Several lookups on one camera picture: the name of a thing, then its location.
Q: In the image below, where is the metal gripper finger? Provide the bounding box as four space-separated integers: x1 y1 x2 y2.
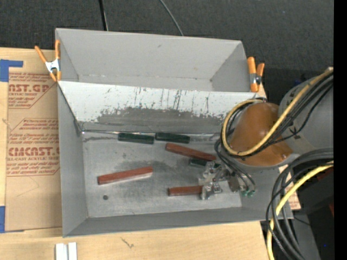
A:
200 185 223 200
203 161 221 177

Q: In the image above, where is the dark green flat block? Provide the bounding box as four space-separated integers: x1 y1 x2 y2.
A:
117 132 155 145
155 132 191 144
188 158 216 168

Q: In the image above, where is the red-brown flat block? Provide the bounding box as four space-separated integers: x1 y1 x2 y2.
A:
165 142 217 162
97 166 154 186
167 185 204 197

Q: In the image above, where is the grey metal bin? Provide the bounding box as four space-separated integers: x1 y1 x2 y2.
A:
55 28 294 238

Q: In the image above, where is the brown cardboard board red print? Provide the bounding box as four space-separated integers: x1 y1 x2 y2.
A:
0 47 301 232

